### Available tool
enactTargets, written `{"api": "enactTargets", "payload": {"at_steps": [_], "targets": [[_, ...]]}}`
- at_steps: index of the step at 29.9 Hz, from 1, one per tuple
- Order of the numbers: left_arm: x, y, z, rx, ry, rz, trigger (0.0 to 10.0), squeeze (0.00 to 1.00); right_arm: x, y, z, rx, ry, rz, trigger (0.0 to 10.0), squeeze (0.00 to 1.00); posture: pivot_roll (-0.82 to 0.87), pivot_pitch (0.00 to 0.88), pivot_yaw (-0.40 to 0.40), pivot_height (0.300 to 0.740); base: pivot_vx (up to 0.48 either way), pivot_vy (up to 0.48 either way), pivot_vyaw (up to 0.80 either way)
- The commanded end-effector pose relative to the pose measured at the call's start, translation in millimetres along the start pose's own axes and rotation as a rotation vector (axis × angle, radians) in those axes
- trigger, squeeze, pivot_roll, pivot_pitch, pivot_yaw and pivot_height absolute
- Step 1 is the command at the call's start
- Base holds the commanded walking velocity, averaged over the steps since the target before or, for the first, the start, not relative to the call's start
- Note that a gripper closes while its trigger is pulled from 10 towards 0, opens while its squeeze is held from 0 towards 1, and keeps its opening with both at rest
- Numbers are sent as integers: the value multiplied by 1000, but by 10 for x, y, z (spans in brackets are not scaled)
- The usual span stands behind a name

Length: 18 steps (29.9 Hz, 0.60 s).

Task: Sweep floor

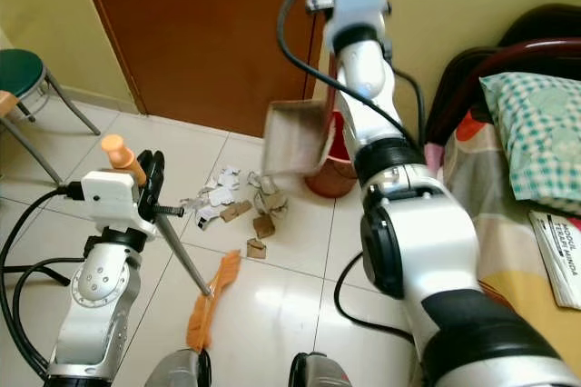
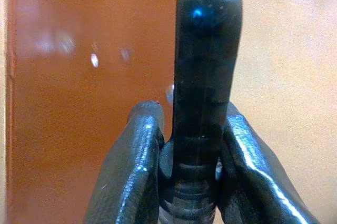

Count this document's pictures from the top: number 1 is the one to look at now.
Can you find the brown wooden door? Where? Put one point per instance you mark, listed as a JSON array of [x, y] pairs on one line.
[[200, 33]]

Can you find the dark red curved headboard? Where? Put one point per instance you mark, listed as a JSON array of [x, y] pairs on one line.
[[481, 55]]

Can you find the grey right robot leg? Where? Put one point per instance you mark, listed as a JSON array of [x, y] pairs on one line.
[[322, 372]]

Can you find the white printed booklet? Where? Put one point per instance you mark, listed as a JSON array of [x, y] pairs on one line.
[[558, 255]]

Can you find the light wooden table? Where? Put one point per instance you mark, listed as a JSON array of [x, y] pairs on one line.
[[7, 104]]

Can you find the white paper scraps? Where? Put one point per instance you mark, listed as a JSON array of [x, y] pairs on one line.
[[218, 192]]

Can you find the flat brown cardboard piece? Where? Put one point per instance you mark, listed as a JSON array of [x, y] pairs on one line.
[[236, 211]]

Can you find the small brown cardboard piece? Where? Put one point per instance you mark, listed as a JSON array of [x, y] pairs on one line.
[[257, 248]]

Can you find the red plastic bucket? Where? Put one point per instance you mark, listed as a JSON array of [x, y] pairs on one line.
[[327, 183]]

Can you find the grey robot leg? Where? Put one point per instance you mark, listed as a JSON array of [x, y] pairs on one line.
[[180, 371], [322, 372]]

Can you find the green checkered pillow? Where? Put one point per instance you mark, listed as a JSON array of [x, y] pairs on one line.
[[540, 133]]

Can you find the square brown cardboard piece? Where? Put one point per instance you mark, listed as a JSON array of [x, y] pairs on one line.
[[265, 226]]

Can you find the orange broom with silver shaft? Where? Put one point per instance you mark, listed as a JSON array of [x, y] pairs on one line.
[[209, 314]]

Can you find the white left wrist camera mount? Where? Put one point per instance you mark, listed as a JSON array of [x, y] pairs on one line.
[[113, 194]]

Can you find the crumpled beige paper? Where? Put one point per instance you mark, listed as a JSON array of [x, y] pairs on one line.
[[268, 192]]

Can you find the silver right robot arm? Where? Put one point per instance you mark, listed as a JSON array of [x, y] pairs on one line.
[[445, 251]]

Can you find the grey left robot leg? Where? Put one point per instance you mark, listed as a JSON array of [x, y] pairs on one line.
[[180, 371]]

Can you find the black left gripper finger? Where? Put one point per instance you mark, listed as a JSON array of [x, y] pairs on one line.
[[154, 166]]

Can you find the green stool with metal legs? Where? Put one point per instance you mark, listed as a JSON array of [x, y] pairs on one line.
[[20, 67]]

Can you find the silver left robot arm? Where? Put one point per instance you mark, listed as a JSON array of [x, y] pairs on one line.
[[93, 301]]

